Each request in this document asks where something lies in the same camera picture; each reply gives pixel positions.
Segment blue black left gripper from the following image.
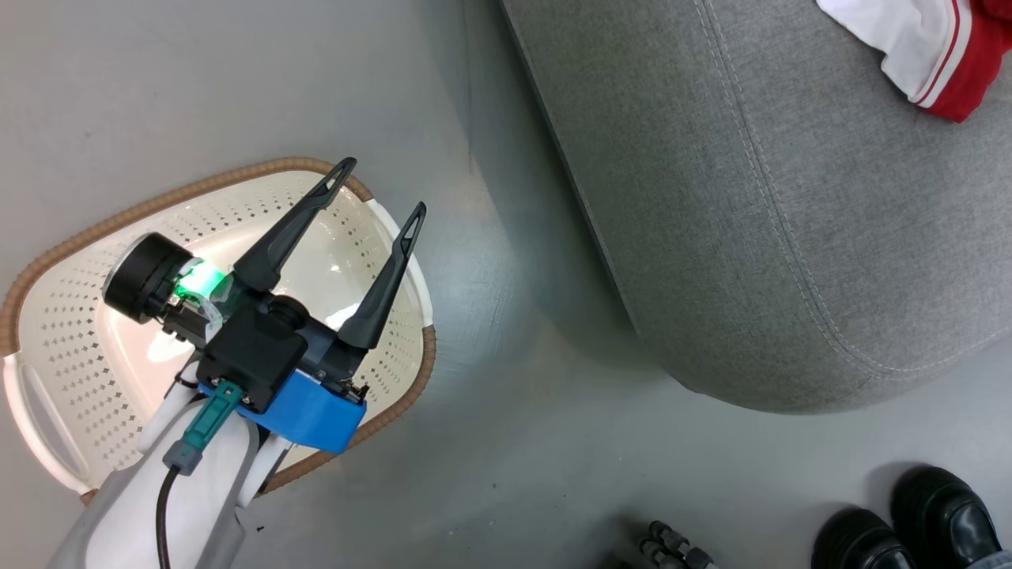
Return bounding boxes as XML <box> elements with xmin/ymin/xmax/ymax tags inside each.
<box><xmin>198</xmin><ymin>156</ymin><xmax>428</xmax><ymax>455</ymax></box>

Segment red and white garment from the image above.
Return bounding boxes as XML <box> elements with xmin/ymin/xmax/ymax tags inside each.
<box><xmin>816</xmin><ymin>0</ymin><xmax>1012</xmax><ymax>123</ymax></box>

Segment cream perforated laundry basket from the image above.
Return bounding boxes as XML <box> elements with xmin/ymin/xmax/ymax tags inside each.
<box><xmin>0</xmin><ymin>156</ymin><xmax>437</xmax><ymax>507</ymax></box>

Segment grey fabric sofa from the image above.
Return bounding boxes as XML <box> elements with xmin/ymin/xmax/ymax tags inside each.
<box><xmin>498</xmin><ymin>0</ymin><xmax>1012</xmax><ymax>413</ymax></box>

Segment black grey tripod legs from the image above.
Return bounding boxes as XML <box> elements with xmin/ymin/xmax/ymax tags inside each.
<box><xmin>639</xmin><ymin>520</ymin><xmax>716</xmax><ymax>569</ymax></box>

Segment black shiny shoe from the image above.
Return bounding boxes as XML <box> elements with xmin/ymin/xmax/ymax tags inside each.
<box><xmin>891</xmin><ymin>466</ymin><xmax>1005</xmax><ymax>569</ymax></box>
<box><xmin>812</xmin><ymin>507</ymin><xmax>918</xmax><ymax>569</ymax></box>

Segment teal left cable connector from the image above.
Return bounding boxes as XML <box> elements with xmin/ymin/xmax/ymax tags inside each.
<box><xmin>162</xmin><ymin>381</ymin><xmax>244</xmax><ymax>477</ymax></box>

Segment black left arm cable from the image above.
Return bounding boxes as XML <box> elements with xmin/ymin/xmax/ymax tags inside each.
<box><xmin>156</xmin><ymin>466</ymin><xmax>184</xmax><ymax>569</ymax></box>

